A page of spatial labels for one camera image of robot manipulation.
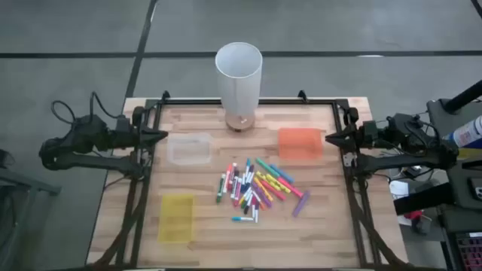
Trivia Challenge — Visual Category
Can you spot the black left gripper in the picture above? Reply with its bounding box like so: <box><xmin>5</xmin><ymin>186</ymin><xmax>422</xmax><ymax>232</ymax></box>
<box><xmin>130</xmin><ymin>106</ymin><xmax>169</xmax><ymax>150</ymax></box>

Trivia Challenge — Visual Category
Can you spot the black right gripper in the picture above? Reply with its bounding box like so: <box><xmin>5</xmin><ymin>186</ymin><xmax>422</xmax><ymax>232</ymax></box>
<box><xmin>325</xmin><ymin>107</ymin><xmax>380</xmax><ymax>167</ymax></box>

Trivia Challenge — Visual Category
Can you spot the blue highlighter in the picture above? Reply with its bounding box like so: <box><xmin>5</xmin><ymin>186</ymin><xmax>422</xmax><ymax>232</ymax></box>
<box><xmin>269</xmin><ymin>163</ymin><xmax>295</xmax><ymax>184</ymax></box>

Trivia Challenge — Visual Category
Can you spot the pink highlighter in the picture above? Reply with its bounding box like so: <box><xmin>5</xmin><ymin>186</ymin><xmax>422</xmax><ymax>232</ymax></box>
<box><xmin>277</xmin><ymin>176</ymin><xmax>304</xmax><ymax>199</ymax></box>

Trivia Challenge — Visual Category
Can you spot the purple highlighter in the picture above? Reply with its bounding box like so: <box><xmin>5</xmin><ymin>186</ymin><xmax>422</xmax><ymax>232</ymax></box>
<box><xmin>291</xmin><ymin>190</ymin><xmax>311</xmax><ymax>218</ymax></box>

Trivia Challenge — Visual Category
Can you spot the green highlighter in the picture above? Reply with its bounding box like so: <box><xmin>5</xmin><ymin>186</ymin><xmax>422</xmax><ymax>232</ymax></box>
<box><xmin>255</xmin><ymin>157</ymin><xmax>281</xmax><ymax>178</ymax></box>

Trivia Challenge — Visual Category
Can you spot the yellow highlighter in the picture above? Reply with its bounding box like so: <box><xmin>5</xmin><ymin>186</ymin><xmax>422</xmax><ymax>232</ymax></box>
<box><xmin>255</xmin><ymin>171</ymin><xmax>291</xmax><ymax>194</ymax></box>

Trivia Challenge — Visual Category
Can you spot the green marker pen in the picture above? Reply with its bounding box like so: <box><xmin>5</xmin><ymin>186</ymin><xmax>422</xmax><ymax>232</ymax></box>
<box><xmin>215</xmin><ymin>172</ymin><xmax>227</xmax><ymax>205</ymax></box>

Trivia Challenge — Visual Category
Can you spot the orange marker pen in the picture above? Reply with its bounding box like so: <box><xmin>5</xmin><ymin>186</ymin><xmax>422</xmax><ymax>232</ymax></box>
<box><xmin>224</xmin><ymin>163</ymin><xmax>233</xmax><ymax>193</ymax></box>

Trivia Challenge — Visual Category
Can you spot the red highlighter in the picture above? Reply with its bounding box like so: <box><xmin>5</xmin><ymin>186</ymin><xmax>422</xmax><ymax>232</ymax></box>
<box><xmin>259</xmin><ymin>179</ymin><xmax>287</xmax><ymax>202</ymax></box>

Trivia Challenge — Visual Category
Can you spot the red marker pen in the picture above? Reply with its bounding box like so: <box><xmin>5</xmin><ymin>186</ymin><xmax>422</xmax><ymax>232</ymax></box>
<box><xmin>228</xmin><ymin>162</ymin><xmax>239</xmax><ymax>191</ymax></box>

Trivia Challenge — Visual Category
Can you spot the orange highlighter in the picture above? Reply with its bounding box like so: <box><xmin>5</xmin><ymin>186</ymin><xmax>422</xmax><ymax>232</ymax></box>
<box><xmin>252</xmin><ymin>176</ymin><xmax>275</xmax><ymax>203</ymax></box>

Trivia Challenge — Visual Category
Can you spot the purple marker pen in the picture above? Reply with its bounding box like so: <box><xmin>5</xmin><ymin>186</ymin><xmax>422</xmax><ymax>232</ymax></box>
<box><xmin>251</xmin><ymin>183</ymin><xmax>273</xmax><ymax>209</ymax></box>

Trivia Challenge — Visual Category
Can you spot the pink marker pen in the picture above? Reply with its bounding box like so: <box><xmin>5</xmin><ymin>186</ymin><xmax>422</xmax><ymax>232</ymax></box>
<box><xmin>232</xmin><ymin>176</ymin><xmax>245</xmax><ymax>208</ymax></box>

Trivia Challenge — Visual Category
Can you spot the white marker yellow cap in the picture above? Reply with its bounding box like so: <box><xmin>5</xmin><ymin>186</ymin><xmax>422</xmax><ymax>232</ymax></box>
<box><xmin>238</xmin><ymin>187</ymin><xmax>252</xmax><ymax>206</ymax></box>

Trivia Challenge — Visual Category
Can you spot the clear plastic bin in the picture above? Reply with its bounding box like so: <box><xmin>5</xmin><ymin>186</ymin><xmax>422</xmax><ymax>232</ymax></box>
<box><xmin>166</xmin><ymin>132</ymin><xmax>212</xmax><ymax>166</ymax></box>

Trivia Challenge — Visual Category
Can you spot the orange plastic bin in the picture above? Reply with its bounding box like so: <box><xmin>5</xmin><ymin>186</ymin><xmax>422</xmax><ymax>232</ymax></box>
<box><xmin>277</xmin><ymin>127</ymin><xmax>325</xmax><ymax>161</ymax></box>

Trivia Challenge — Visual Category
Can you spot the white paper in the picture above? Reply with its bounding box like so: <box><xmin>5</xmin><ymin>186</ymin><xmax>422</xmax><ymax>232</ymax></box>
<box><xmin>389</xmin><ymin>179</ymin><xmax>411</xmax><ymax>200</ymax></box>

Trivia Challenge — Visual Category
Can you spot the yellow plastic bin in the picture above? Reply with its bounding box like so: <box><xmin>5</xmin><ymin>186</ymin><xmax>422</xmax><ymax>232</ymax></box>
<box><xmin>157</xmin><ymin>193</ymin><xmax>196</xmax><ymax>245</ymax></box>

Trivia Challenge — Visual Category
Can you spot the white shade wooden table lamp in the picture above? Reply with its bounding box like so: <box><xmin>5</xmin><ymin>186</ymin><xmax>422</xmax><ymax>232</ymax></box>
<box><xmin>214</xmin><ymin>41</ymin><xmax>264</xmax><ymax>132</ymax></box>

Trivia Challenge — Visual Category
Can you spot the white blue spray bottle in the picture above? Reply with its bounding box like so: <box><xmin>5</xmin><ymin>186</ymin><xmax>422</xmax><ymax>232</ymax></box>
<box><xmin>443</xmin><ymin>114</ymin><xmax>482</xmax><ymax>150</ymax></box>

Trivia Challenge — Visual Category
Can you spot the black pole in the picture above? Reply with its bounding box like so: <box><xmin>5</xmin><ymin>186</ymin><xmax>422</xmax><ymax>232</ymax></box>
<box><xmin>443</xmin><ymin>79</ymin><xmax>482</xmax><ymax>114</ymax></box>

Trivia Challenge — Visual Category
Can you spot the black equipment cart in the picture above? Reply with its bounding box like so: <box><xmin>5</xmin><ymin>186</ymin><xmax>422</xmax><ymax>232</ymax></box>
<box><xmin>427</xmin><ymin>97</ymin><xmax>482</xmax><ymax>271</ymax></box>

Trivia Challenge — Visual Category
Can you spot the grey metal side table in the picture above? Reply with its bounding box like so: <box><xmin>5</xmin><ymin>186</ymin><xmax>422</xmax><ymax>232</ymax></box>
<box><xmin>0</xmin><ymin>148</ymin><xmax>62</xmax><ymax>271</ymax></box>

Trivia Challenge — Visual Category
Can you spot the backlit keyboard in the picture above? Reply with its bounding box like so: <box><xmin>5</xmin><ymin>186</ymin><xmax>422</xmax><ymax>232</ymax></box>
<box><xmin>453</xmin><ymin>231</ymin><xmax>482</xmax><ymax>271</ymax></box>

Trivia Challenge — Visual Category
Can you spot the black aluminium rig frame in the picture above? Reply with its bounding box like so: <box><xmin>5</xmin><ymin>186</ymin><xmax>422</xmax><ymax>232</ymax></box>
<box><xmin>86</xmin><ymin>90</ymin><xmax>415</xmax><ymax>271</ymax></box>

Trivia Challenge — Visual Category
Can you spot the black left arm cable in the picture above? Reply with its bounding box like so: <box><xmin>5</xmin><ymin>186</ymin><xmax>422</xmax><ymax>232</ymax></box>
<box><xmin>50</xmin><ymin>91</ymin><xmax>125</xmax><ymax>126</ymax></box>

